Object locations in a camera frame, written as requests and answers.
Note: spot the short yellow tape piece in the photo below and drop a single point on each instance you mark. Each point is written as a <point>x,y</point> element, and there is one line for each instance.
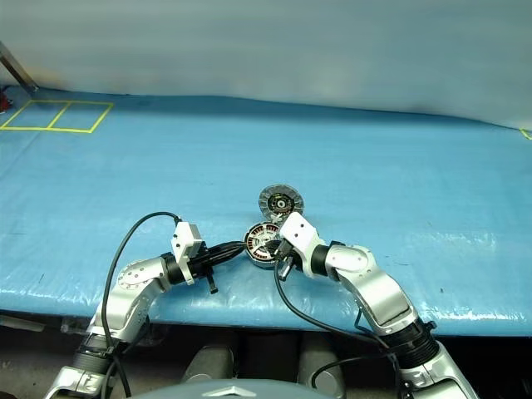
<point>525,134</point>

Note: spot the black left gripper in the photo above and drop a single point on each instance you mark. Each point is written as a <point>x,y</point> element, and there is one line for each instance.
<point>199,262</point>

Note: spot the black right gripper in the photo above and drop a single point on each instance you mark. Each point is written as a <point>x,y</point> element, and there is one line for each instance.
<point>287,251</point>

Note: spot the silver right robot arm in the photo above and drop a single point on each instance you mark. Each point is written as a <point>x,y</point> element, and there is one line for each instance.
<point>374,282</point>

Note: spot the copper coil motor stator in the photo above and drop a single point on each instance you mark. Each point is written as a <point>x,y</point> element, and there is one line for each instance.
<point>259,239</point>

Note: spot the yellow tape rectangle outline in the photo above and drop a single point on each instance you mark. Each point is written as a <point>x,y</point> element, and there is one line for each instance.
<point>66,102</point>

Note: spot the grey rounded shape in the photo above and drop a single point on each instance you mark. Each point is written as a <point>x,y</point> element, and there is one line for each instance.
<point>208,365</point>
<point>328,374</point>

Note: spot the slanted metal bar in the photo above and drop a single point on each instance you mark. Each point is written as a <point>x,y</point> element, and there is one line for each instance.
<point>18,66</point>

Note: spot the blue-grey robot torso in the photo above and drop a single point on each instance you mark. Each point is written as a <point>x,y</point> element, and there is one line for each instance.
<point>224,391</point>

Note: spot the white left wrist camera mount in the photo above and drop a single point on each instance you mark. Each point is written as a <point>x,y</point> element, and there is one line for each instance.
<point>185,241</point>

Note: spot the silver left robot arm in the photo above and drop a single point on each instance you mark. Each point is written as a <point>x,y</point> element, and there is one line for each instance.
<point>133,278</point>

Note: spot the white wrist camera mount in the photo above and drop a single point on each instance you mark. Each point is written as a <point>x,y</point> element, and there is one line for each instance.
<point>185,241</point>
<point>299,232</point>

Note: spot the red object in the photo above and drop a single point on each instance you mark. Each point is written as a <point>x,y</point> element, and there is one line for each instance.
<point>3,101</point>

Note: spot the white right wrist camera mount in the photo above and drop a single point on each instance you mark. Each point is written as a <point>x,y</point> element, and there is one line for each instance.
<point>299,232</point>

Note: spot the blue plastic table cover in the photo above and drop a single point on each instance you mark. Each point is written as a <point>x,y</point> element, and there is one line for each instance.
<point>266,158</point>

